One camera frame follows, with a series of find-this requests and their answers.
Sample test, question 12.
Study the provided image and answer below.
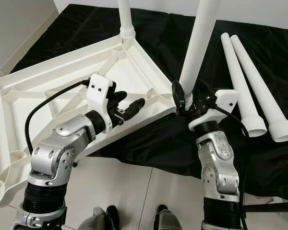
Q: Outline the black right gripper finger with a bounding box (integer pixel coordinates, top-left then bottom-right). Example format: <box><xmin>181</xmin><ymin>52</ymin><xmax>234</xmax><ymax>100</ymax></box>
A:
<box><xmin>198</xmin><ymin>79</ymin><xmax>216</xmax><ymax>101</ymax></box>
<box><xmin>172</xmin><ymin>80</ymin><xmax>186</xmax><ymax>113</ymax></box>

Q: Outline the white plastic children table top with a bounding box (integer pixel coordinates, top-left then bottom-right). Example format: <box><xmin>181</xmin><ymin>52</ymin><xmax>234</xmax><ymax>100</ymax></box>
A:
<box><xmin>0</xmin><ymin>34</ymin><xmax>183</xmax><ymax>209</ymax></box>

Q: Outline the white plastic table leg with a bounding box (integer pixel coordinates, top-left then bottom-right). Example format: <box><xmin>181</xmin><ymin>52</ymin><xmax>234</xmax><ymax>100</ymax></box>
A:
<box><xmin>179</xmin><ymin>0</ymin><xmax>221</xmax><ymax>104</ymax></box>
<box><xmin>118</xmin><ymin>0</ymin><xmax>136</xmax><ymax>40</ymax></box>
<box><xmin>221</xmin><ymin>32</ymin><xmax>267</xmax><ymax>138</ymax></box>
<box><xmin>230</xmin><ymin>34</ymin><xmax>288</xmax><ymax>143</ymax></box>

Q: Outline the grey robot foot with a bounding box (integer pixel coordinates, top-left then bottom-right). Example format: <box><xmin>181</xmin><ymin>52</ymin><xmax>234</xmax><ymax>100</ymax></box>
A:
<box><xmin>156</xmin><ymin>205</ymin><xmax>188</xmax><ymax>230</ymax></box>
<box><xmin>79</xmin><ymin>205</ymin><xmax>120</xmax><ymax>230</ymax></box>

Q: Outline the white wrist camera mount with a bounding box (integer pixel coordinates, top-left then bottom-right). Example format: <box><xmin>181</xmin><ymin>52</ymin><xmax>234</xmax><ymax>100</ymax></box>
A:
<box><xmin>188</xmin><ymin>89</ymin><xmax>241</xmax><ymax>130</ymax></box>
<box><xmin>86</xmin><ymin>74</ymin><xmax>119</xmax><ymax>126</ymax></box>

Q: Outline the grey right robot foot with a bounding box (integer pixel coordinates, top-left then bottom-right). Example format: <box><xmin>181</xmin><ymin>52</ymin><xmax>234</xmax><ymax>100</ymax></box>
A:
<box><xmin>156</xmin><ymin>205</ymin><xmax>188</xmax><ymax>230</ymax></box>

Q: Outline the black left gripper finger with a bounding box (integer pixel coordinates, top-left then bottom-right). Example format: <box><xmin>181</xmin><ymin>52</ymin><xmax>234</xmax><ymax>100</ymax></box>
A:
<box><xmin>126</xmin><ymin>98</ymin><xmax>147</xmax><ymax>120</ymax></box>
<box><xmin>111</xmin><ymin>91</ymin><xmax>128</xmax><ymax>113</ymax></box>

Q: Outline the grey left robot foot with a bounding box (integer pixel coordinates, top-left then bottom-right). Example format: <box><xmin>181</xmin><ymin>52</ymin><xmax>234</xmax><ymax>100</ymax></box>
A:
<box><xmin>79</xmin><ymin>205</ymin><xmax>120</xmax><ymax>230</ymax></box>

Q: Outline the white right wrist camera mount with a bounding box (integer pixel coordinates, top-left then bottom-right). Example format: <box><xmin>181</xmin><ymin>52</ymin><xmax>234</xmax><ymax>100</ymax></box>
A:
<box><xmin>188</xmin><ymin>89</ymin><xmax>241</xmax><ymax>130</ymax></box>

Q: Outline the black cloth table cover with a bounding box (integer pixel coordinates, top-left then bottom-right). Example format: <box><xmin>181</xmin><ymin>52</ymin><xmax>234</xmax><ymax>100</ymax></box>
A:
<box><xmin>10</xmin><ymin>4</ymin><xmax>288</xmax><ymax>200</ymax></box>

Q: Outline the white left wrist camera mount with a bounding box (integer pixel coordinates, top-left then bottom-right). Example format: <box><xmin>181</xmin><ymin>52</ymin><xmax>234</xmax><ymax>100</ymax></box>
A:
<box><xmin>86</xmin><ymin>74</ymin><xmax>119</xmax><ymax>126</ymax></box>

